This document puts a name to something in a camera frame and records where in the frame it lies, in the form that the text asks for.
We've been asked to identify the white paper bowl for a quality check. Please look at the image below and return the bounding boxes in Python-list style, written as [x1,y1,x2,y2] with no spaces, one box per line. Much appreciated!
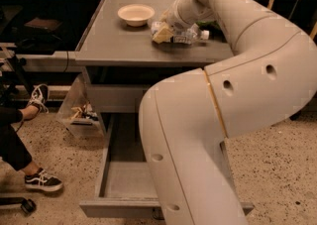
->
[118,4,155,27]

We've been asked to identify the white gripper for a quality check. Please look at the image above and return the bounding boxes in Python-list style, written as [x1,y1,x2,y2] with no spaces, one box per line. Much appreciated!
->
[153,0,188,44]

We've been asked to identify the black sneaker foot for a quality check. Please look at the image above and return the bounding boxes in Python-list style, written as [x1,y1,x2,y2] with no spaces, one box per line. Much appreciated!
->
[28,84,50,113]
[25,168,63,192]

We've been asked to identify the black sneaker near foot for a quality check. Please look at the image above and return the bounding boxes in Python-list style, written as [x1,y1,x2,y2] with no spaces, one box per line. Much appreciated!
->
[25,168,63,192]

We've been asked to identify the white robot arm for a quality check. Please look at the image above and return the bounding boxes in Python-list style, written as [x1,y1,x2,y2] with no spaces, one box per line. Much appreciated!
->
[139,0,317,225]

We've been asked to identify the black box on shelf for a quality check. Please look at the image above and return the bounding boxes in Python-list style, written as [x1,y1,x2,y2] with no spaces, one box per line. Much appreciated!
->
[24,18,61,33]

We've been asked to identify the black sneaker far foot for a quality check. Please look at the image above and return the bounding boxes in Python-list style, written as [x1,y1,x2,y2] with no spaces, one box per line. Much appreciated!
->
[28,84,50,113]

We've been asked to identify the office chair caster base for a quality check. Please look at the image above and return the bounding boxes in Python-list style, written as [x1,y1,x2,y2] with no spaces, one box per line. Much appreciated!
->
[0,197,37,216]

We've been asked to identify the person leg black trousers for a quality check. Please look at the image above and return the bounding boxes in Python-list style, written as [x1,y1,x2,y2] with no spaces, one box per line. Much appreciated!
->
[0,105,39,175]

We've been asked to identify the clear plastic water bottle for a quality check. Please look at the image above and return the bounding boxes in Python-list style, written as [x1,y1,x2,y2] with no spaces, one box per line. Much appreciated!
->
[151,21,209,45]

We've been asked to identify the open grey bottom drawer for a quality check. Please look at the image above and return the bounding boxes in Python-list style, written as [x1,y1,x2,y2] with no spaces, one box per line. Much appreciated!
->
[78,113,256,220]

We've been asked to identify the clear plastic storage bin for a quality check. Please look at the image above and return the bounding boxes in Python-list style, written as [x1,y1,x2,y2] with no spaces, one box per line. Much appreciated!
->
[56,74,103,138]

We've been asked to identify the green chip bag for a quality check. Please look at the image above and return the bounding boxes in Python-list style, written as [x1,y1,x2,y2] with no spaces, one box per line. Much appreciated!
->
[197,21,221,32]

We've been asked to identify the closed grey middle drawer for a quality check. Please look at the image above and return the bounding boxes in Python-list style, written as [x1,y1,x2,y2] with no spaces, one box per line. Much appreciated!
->
[86,84,149,113]

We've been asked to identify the grey drawer cabinet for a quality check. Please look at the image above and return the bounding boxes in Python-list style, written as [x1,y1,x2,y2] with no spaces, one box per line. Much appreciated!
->
[74,0,236,139]

